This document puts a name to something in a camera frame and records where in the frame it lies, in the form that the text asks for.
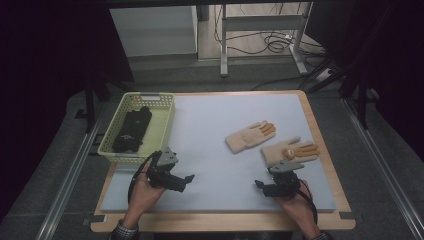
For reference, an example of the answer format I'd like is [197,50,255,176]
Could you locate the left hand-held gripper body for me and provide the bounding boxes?
[146,147,179,190]

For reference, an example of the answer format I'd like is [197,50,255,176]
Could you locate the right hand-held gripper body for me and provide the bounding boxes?
[267,160,305,200]

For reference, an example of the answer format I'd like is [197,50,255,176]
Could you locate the pale yellow plastic basket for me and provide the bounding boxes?
[97,91,176,165]

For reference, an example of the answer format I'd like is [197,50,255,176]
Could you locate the black glove with white logo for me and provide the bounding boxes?
[114,106,153,154]

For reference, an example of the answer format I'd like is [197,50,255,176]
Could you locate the person's left hand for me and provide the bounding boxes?
[124,173,168,223]

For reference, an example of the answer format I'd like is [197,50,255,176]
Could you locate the person's right hand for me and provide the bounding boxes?
[274,181,320,234]

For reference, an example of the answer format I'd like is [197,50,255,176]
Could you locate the beige knit glove orange fingers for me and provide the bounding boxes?
[224,120,277,155]
[260,136,321,167]

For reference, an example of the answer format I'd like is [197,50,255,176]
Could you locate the white foam mat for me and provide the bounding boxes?
[99,93,337,214]

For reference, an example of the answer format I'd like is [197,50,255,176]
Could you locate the black stand legs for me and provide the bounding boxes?
[83,75,134,134]

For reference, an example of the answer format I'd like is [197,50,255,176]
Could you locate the black tripod legs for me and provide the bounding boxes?
[299,56,373,130]

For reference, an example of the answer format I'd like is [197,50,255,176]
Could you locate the white power strip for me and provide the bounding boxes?
[315,67,333,83]

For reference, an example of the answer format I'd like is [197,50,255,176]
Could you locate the white cabinet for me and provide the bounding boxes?
[109,5,199,58]

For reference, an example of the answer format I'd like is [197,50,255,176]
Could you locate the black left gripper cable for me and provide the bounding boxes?
[127,150,161,205]

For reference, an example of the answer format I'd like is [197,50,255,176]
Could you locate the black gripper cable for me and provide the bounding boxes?
[298,179,320,225]
[127,150,161,205]

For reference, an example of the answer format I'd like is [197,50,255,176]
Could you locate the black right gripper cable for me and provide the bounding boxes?
[298,179,320,225]

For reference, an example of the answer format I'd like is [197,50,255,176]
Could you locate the aluminium rail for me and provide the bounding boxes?
[35,103,108,240]
[340,98,424,240]

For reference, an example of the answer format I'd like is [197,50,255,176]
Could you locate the black floor cables bundle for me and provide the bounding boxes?
[213,3,327,57]

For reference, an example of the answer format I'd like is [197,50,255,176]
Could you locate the grey metal stand frame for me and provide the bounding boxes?
[219,1,314,78]

